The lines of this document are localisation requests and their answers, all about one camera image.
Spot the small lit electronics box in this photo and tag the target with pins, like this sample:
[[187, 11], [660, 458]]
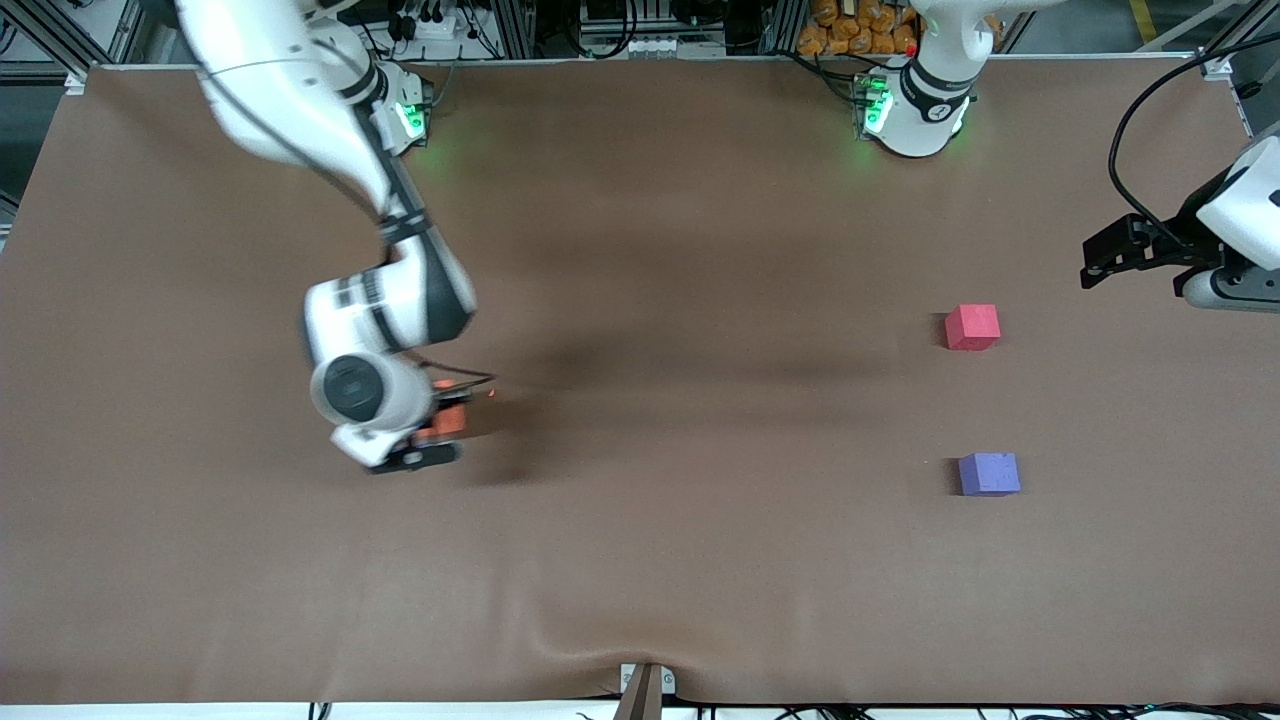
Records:
[[414, 115], [872, 105]]

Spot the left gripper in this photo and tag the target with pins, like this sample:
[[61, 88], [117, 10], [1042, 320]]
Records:
[[1171, 243]]

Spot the orange foam block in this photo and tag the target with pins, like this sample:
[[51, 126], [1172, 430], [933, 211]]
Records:
[[450, 420]]

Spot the white power strip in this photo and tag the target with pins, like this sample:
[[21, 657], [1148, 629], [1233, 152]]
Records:
[[432, 22]]

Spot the pile of orange objects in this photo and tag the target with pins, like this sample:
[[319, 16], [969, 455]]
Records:
[[860, 28]]

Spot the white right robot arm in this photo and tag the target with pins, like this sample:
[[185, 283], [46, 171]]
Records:
[[300, 110]]

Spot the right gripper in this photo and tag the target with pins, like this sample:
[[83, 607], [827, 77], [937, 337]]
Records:
[[451, 395]]

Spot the metal table corner bracket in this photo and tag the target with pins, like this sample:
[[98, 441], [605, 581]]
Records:
[[1217, 68], [75, 82]]

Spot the aluminium frame post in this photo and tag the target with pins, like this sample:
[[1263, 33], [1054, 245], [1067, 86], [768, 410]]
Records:
[[782, 25], [508, 28]]

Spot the purple foam block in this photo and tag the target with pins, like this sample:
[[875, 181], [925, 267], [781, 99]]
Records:
[[988, 472]]

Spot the large table cover sheet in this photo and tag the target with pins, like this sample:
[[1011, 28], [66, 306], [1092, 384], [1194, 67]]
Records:
[[700, 250]]

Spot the white connector block row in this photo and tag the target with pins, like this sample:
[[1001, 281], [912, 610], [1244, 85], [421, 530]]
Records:
[[650, 46]]

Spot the red foam block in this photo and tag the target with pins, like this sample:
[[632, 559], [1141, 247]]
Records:
[[972, 326]]

